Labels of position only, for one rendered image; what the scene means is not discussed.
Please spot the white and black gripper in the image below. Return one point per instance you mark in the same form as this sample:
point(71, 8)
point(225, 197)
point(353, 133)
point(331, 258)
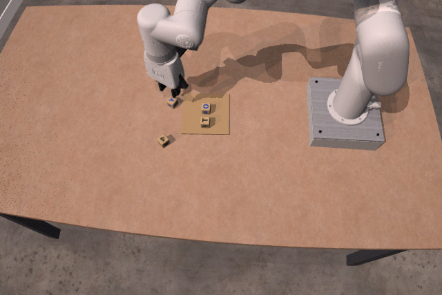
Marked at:
point(167, 74)

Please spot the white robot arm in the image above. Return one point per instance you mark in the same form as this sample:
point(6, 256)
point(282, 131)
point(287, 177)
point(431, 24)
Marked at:
point(381, 43)

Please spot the tan flat square mat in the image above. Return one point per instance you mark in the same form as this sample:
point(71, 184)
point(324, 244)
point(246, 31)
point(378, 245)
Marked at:
point(192, 113)

